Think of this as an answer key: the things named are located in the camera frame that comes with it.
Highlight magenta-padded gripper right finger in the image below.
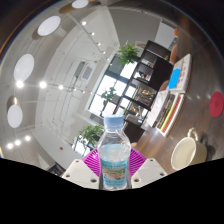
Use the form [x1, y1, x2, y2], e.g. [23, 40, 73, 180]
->
[129, 148, 168, 190]

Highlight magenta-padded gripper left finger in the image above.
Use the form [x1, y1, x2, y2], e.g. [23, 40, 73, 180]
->
[61, 148, 102, 190]

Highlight clear blue-capped water bottle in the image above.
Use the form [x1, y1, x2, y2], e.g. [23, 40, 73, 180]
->
[97, 114, 132, 191]

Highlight bushy green potted plant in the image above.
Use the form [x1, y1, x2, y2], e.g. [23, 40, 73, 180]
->
[77, 124, 105, 148]
[117, 43, 140, 66]

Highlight cream ceramic mug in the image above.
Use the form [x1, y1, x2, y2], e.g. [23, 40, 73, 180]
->
[170, 127, 208, 172]

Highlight flat book with colourful edge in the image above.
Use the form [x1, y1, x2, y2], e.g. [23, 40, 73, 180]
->
[156, 93, 186, 138]

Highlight thick white-cover book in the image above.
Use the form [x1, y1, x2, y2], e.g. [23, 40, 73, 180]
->
[145, 89, 172, 128]

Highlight small green potted plant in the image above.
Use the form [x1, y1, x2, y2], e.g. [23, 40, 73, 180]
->
[100, 87, 117, 108]

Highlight flat round red coaster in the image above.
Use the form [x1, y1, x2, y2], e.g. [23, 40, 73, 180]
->
[208, 91, 224, 119]

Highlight white ceiling air conditioner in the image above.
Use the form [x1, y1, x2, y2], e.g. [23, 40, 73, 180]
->
[73, 60, 97, 83]

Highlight blue-cover book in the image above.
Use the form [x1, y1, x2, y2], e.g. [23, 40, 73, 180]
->
[167, 53, 193, 95]

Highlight low black shelf unit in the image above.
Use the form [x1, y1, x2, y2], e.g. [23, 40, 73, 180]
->
[114, 39, 175, 143]

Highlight ceiling lights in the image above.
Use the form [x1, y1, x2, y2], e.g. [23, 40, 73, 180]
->
[5, 0, 105, 151]

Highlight white wall radiator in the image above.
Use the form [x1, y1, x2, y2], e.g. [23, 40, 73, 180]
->
[154, 21, 176, 50]

